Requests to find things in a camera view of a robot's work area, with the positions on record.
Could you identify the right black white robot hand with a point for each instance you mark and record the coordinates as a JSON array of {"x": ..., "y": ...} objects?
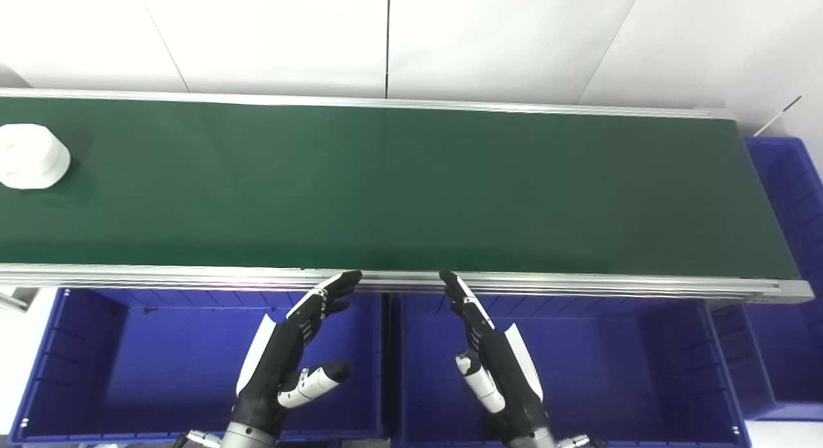
[{"x": 505, "y": 371}]

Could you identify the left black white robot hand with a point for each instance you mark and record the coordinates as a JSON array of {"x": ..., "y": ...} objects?
[{"x": 270, "y": 364}]

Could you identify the white round plastic part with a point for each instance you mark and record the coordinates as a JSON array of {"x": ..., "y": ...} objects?
[{"x": 31, "y": 157}]

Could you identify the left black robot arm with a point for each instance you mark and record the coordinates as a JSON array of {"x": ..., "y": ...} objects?
[{"x": 247, "y": 438}]

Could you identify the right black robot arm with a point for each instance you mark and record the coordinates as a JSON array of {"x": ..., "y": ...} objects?
[{"x": 530, "y": 440}]

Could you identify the blue plastic bin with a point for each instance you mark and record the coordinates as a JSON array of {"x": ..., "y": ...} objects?
[
  {"x": 161, "y": 371},
  {"x": 787, "y": 191},
  {"x": 611, "y": 371}
]

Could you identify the green conveyor belt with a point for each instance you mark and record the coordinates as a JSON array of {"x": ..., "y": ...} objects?
[
  {"x": 193, "y": 276},
  {"x": 411, "y": 191}
]

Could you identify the aluminium conveyor leg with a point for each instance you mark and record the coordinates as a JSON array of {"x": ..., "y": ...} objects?
[{"x": 14, "y": 299}]

